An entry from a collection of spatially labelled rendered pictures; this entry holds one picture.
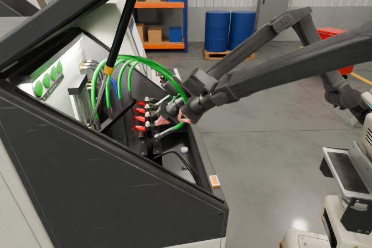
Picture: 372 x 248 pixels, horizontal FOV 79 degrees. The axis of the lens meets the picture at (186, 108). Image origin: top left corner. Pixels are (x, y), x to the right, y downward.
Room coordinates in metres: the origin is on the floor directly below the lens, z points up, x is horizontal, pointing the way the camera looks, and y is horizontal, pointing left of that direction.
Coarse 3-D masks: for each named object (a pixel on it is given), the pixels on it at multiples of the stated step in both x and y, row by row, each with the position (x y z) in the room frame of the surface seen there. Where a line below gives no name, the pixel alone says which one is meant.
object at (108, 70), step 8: (128, 0) 0.48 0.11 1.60; (136, 0) 0.48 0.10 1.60; (128, 8) 0.48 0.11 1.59; (128, 16) 0.48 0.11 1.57; (120, 24) 0.48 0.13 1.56; (120, 32) 0.47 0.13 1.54; (120, 40) 0.48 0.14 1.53; (112, 48) 0.47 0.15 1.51; (112, 56) 0.47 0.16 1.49; (112, 64) 0.47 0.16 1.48; (104, 72) 0.47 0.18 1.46; (104, 80) 0.48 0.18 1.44; (104, 88) 0.48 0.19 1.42; (96, 104) 0.48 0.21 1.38
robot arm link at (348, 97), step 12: (288, 12) 0.86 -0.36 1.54; (300, 12) 0.86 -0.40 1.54; (300, 24) 0.85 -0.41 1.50; (312, 24) 0.86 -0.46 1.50; (300, 36) 0.87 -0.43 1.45; (312, 36) 0.85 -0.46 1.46; (336, 72) 0.81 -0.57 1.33; (324, 84) 0.83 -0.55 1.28; (336, 84) 0.79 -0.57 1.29; (348, 84) 0.77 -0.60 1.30; (324, 96) 0.85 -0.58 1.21; (348, 96) 0.76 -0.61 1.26; (360, 96) 0.76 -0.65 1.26
